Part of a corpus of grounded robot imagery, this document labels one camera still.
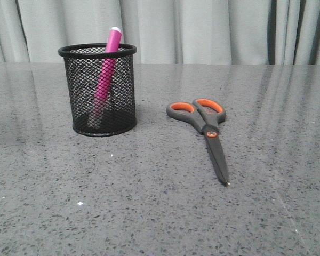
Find grey orange scissors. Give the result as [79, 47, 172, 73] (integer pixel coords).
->
[166, 98, 230, 186]

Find pink marker pen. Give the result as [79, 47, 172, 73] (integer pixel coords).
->
[88, 27, 122, 129]

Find black mesh pen holder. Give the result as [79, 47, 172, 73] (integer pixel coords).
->
[58, 43, 137, 137]

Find grey-white curtain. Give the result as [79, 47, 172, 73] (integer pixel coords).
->
[0, 1, 320, 65]

